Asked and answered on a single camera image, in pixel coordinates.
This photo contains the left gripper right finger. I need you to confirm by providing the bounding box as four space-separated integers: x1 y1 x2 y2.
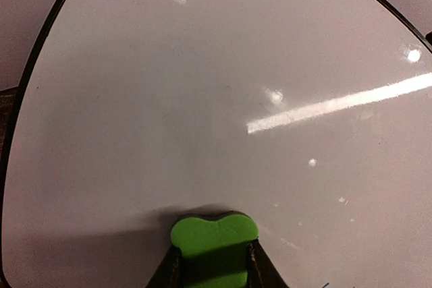
248 239 289 288

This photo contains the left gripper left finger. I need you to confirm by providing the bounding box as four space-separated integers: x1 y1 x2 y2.
146 247 184 288

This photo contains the green whiteboard eraser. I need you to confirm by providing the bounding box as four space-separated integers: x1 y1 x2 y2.
170 213 259 287

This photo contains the white whiteboard black frame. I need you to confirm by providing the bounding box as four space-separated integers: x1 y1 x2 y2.
1 0 431 287

